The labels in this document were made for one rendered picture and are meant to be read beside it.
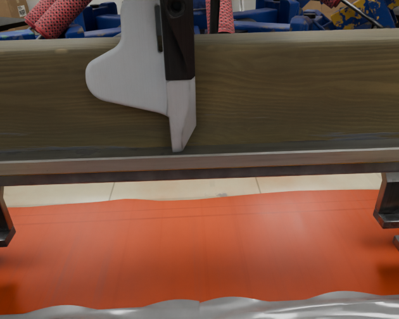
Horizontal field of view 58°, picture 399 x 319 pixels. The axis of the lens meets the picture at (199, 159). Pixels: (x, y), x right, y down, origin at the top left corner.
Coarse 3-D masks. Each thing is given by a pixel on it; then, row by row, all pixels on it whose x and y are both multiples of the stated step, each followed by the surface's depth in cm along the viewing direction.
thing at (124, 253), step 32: (32, 224) 36; (64, 224) 36; (96, 224) 36; (128, 224) 36; (160, 224) 35; (192, 224) 35; (0, 256) 32; (32, 256) 32; (64, 256) 32; (96, 256) 32; (128, 256) 32; (160, 256) 32; (192, 256) 32; (0, 288) 29; (32, 288) 29; (64, 288) 29; (96, 288) 29; (128, 288) 29; (160, 288) 29; (192, 288) 29
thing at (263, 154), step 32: (0, 160) 22; (32, 160) 22; (64, 160) 22; (96, 160) 22; (128, 160) 22; (160, 160) 22; (192, 160) 22; (224, 160) 23; (256, 160) 23; (288, 160) 23; (320, 160) 23; (352, 160) 23; (384, 160) 23
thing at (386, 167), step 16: (0, 176) 25; (16, 176) 25; (32, 176) 25; (48, 176) 25; (64, 176) 26; (80, 176) 26; (96, 176) 26; (112, 176) 26; (128, 176) 26; (144, 176) 26; (160, 176) 26; (176, 176) 26; (192, 176) 26; (208, 176) 26; (224, 176) 26; (240, 176) 26; (256, 176) 26; (272, 176) 26
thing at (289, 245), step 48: (288, 192) 39; (336, 192) 39; (240, 240) 33; (288, 240) 33; (336, 240) 33; (384, 240) 33; (240, 288) 28; (288, 288) 28; (336, 288) 28; (384, 288) 28
